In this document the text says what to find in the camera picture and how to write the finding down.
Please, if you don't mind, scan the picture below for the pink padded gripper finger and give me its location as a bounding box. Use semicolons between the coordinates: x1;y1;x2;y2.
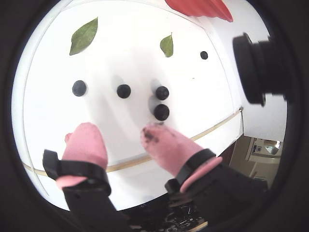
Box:
140;123;269;224
42;122;132;232

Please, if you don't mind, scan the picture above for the white board panel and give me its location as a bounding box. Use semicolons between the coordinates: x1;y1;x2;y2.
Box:
22;7;245;211

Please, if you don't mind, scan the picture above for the red collapsible silicone cup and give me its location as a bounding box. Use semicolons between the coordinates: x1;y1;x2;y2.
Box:
165;0;234;24

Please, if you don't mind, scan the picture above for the black printed circuit board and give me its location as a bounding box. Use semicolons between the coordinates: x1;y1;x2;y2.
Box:
127;203;210;232

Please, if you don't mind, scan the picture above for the beige wooden cabinet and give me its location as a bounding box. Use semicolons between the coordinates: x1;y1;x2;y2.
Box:
229;135;284;187

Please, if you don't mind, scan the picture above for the green leaf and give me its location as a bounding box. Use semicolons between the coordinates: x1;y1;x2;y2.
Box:
159;32;174;58
69;16;99;57

